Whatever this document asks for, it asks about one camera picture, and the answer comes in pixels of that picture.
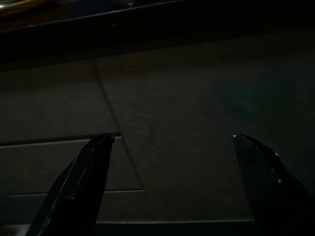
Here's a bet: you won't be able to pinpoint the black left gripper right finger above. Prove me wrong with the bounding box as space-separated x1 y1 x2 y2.
233 133 315 236

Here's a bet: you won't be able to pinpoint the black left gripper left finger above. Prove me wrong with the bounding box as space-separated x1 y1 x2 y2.
26 133 115 236

